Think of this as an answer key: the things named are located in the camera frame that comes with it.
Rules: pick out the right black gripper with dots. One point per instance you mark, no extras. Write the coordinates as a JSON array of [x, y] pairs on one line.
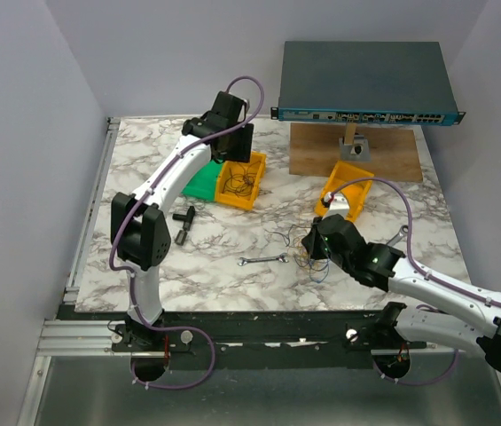
[[310, 240]]

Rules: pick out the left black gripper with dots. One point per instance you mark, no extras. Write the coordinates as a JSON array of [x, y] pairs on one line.
[[241, 153]]

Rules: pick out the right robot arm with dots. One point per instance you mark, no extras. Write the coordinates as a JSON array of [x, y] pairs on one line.
[[468, 317]]

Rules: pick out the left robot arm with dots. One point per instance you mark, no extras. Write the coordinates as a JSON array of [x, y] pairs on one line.
[[139, 230]]

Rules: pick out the yellow bin beside green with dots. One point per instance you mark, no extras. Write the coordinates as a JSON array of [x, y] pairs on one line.
[[238, 183]]

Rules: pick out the green plastic bin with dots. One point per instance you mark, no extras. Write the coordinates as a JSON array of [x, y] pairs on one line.
[[203, 184]]

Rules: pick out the yellow bin right side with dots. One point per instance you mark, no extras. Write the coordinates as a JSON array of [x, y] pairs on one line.
[[355, 194]]

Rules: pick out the open-end silver wrench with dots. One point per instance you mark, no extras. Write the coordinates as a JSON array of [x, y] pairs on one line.
[[281, 258]]

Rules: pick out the wooden board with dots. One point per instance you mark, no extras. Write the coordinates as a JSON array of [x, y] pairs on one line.
[[390, 153]]

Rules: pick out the black T-shaped tool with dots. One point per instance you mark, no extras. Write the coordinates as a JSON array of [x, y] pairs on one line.
[[186, 219]]

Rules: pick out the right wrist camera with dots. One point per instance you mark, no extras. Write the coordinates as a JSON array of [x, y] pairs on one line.
[[336, 205]]

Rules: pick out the ratchet ring wrench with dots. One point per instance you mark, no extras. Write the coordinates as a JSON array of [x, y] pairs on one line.
[[401, 234]]

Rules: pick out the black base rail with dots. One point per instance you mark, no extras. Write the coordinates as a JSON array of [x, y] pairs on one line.
[[191, 341]]

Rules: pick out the grey stand bracket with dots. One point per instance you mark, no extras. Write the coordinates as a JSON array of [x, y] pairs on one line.
[[354, 147]]

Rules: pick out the network switch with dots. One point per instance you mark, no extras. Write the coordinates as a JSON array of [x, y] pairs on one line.
[[365, 82]]

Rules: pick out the aluminium frame rail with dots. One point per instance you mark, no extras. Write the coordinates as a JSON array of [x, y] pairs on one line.
[[66, 298]]

